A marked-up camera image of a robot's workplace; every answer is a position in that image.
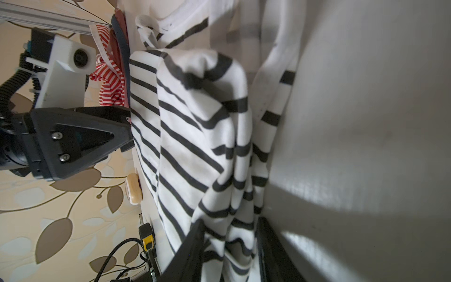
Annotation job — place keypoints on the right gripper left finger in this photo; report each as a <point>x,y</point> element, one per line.
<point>186,266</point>

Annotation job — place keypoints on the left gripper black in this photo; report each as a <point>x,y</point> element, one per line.
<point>55,143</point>

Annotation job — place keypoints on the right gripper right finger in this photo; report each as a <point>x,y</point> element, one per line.
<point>274,262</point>

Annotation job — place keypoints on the black white striped tank top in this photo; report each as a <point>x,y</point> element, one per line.
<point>207,95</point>

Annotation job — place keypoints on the red striped folded tank top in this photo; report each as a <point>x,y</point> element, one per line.
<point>112,62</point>

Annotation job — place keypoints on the yellow black tape measure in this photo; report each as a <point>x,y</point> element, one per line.
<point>147,236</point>

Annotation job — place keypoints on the round pink tape roll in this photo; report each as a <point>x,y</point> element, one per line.
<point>133,189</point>

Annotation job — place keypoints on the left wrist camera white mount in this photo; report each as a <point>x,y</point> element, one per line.
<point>68,65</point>

